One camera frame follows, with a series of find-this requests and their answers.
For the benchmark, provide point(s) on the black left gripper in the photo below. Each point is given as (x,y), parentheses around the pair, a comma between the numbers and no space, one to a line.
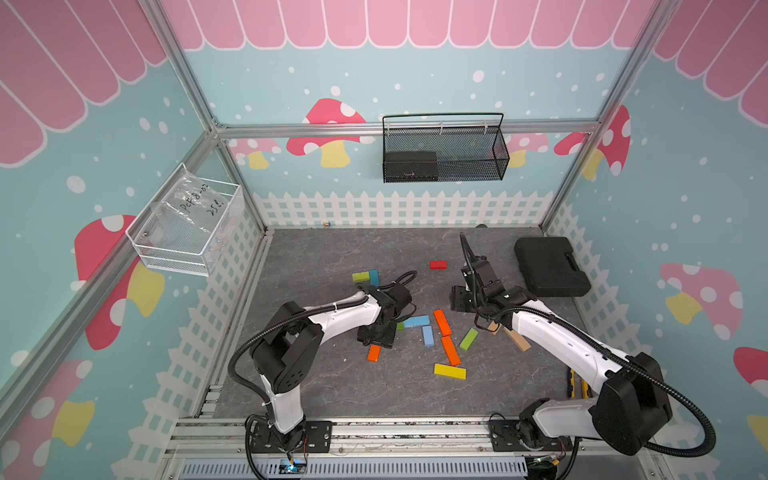
(386,341)

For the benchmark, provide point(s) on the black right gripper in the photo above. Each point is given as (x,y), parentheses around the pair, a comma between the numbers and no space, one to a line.
(456,295)

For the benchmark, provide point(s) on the orange long block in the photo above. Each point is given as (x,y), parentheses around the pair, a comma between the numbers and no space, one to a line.
(374,353)

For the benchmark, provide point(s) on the red-orange block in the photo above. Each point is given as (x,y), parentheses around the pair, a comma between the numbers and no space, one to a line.
(442,323)

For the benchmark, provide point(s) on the light blue long block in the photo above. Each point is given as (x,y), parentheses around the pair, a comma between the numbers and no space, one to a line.
(414,322)

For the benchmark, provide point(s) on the light blue short block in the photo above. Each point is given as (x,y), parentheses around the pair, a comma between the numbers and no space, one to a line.
(428,336)

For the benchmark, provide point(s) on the teal long block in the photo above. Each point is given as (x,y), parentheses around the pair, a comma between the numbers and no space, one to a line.
(374,277)

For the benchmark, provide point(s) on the lime green short block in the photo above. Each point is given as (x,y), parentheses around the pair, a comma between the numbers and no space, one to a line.
(361,276)

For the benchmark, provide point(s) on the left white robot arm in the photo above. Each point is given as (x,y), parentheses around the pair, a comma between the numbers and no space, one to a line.
(275,361)

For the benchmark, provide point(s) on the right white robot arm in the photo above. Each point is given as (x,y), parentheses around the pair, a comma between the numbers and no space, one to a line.
(631,402)

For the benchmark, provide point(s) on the orange block middle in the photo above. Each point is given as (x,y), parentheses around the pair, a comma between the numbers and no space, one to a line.
(450,351)

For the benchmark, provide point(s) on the lime green block right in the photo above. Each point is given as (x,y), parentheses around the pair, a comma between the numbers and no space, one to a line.
(469,339)

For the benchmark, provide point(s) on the red short block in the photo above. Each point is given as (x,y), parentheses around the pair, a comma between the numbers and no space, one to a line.
(438,265)

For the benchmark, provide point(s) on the tan wooden short block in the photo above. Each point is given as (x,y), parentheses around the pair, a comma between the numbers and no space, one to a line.
(494,327)

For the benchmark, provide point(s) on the yellow long block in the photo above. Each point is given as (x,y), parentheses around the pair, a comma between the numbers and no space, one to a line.
(450,372)

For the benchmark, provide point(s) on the tan wooden long block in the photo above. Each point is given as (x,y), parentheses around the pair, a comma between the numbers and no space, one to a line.
(521,343)

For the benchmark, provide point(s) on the black plastic tool case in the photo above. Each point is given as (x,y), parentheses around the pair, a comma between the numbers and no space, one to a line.
(549,267)

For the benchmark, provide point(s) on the black box in basket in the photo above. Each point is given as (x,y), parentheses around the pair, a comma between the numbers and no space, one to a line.
(410,166)

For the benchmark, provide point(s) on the green circuit board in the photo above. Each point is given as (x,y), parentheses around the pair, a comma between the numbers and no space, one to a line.
(292,467)

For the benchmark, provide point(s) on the plastic bag in basket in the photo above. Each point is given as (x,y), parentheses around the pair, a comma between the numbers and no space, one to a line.
(188,224)

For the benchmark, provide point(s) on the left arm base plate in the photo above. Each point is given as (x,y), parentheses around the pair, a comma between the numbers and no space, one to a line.
(306,437)

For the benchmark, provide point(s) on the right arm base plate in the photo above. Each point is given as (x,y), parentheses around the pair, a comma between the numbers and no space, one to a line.
(521,436)

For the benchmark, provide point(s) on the yellow handled pliers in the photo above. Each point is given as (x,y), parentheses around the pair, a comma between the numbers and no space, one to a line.
(577,387)

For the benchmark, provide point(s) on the black wire mesh basket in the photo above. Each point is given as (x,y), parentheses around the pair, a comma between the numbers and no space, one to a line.
(469,146)

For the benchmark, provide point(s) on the clear wire wall basket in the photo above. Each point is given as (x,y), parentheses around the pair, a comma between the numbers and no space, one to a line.
(153,261)

